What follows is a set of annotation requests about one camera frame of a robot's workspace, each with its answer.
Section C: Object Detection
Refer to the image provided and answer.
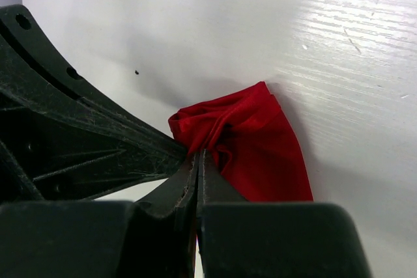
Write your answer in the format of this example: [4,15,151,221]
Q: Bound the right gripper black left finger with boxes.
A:
[135,154,199,277]

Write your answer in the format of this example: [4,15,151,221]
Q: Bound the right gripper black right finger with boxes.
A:
[196,150,247,258]

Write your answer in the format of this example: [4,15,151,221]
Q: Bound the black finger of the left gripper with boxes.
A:
[1,5,186,202]

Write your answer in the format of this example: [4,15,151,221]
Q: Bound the red cloth napkin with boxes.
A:
[168,81,313,202]

